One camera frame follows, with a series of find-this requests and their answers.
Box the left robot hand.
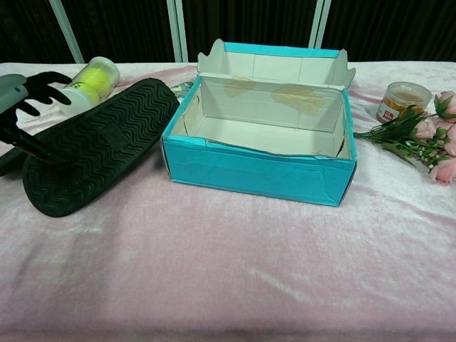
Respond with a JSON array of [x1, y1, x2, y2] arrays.
[[0, 71, 74, 168]]

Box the black shoes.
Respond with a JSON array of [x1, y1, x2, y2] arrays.
[[21, 77, 181, 217]]

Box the blue shoe box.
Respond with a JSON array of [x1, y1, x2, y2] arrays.
[[160, 38, 358, 207]]

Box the yellow tennis ball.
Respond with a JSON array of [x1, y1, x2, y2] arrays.
[[73, 80, 100, 106], [83, 67, 113, 95]]

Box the clear tennis ball tube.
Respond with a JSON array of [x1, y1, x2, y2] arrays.
[[58, 56, 120, 115]]

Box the pink plush table cloth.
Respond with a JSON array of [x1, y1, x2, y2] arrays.
[[0, 61, 456, 342]]

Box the black curtain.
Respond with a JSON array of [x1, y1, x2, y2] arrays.
[[0, 0, 456, 65]]

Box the clear jar orange contents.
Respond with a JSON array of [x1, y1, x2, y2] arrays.
[[375, 81, 433, 125]]

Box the pink flower bouquet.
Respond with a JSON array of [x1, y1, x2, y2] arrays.
[[353, 90, 456, 185]]

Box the white frame post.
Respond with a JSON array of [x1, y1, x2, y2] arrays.
[[305, 0, 332, 60], [167, 0, 189, 63], [48, 0, 86, 64]]

